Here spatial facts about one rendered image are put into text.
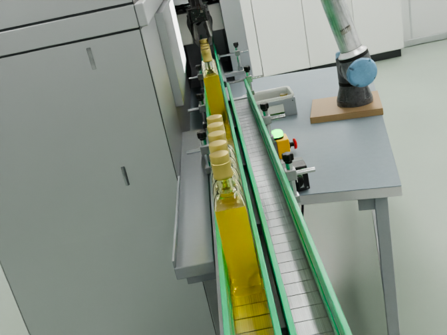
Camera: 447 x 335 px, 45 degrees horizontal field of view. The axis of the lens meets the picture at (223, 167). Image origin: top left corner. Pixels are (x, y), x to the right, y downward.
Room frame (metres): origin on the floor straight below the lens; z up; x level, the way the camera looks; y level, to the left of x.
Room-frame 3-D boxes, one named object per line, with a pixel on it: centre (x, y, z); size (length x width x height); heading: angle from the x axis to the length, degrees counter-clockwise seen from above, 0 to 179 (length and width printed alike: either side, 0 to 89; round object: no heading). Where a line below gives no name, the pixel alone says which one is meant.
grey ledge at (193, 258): (1.48, 0.09, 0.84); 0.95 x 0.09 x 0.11; 178
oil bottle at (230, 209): (0.88, 0.00, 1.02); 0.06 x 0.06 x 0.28; 88
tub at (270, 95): (2.37, -0.26, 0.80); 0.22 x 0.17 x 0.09; 88
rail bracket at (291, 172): (1.20, -0.18, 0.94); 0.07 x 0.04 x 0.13; 88
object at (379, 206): (2.20, -0.62, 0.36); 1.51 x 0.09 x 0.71; 165
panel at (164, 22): (2.41, 0.10, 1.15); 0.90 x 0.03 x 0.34; 178
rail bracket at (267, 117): (1.66, -0.19, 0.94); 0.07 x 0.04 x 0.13; 88
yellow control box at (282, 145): (1.83, -0.21, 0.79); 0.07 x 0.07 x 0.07; 88
